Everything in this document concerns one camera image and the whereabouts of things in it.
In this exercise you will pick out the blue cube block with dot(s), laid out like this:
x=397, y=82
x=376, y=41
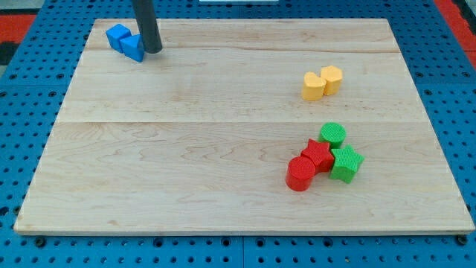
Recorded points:
x=115, y=34

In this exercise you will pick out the red star block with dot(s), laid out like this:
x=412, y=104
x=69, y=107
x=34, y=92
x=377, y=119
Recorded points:
x=320, y=155

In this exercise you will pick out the yellow hexagon block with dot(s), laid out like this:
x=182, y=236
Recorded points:
x=333, y=76

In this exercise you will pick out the red cylinder block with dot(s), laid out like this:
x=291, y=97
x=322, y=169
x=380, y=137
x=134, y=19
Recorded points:
x=300, y=173

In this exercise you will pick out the light wooden board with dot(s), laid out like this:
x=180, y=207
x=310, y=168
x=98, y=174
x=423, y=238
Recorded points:
x=196, y=140

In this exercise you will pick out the green cylinder block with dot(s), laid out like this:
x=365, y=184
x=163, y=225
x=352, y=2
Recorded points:
x=333, y=133

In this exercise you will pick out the blue triangle block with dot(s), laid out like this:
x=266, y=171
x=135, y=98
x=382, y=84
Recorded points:
x=133, y=48

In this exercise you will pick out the yellow heart block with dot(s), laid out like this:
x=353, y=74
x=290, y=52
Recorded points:
x=313, y=87

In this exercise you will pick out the green star block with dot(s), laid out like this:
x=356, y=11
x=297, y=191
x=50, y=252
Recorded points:
x=347, y=163

